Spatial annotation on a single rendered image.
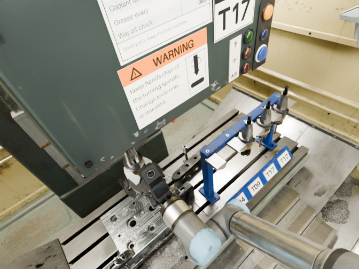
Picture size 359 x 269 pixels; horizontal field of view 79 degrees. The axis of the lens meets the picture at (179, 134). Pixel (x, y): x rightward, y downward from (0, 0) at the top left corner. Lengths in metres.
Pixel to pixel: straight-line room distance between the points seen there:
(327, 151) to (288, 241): 0.98
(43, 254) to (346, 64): 1.79
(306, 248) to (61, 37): 0.51
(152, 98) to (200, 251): 0.37
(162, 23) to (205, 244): 0.46
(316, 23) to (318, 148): 0.65
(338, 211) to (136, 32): 1.35
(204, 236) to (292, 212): 0.80
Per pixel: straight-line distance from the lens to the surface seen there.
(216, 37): 0.39
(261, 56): 0.51
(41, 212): 1.79
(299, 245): 0.53
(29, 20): 0.26
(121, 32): 0.28
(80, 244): 1.16
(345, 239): 1.40
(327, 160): 1.45
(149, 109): 0.34
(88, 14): 0.27
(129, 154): 0.66
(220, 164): 0.79
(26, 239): 1.76
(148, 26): 0.30
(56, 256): 1.52
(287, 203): 1.30
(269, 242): 0.57
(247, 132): 0.84
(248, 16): 0.44
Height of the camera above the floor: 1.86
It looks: 46 degrees down
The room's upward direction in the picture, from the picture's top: 11 degrees counter-clockwise
